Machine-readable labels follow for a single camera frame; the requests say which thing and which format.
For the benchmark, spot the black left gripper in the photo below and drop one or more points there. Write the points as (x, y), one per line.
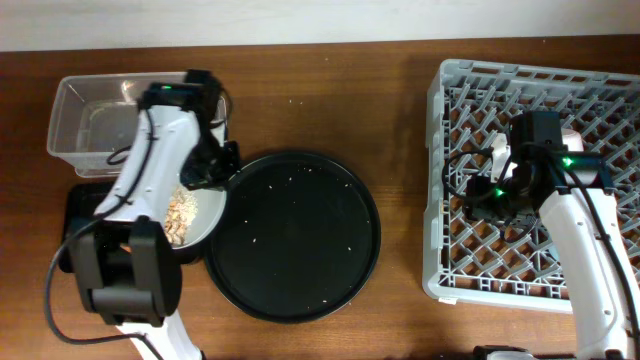
(198, 180)

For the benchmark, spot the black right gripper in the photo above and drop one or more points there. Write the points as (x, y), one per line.
(475, 199)

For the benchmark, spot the grey round plate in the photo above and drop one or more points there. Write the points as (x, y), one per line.
(211, 204)

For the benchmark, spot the pink bowl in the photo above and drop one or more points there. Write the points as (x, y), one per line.
(572, 140)

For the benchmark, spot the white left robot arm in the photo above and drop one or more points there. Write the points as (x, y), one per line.
(125, 268)

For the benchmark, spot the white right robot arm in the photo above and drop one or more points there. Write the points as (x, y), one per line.
(571, 195)

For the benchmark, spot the grey dishwasher rack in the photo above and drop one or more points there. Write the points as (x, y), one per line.
(469, 104)

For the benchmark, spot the peanut shells and rice scraps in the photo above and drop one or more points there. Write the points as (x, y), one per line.
(182, 210)

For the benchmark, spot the round black tray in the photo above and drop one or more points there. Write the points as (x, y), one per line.
(299, 238)

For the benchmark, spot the clear plastic bin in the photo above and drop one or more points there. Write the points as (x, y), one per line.
(95, 115)

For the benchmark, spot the black rectangular tray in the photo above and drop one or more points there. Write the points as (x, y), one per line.
(81, 203)

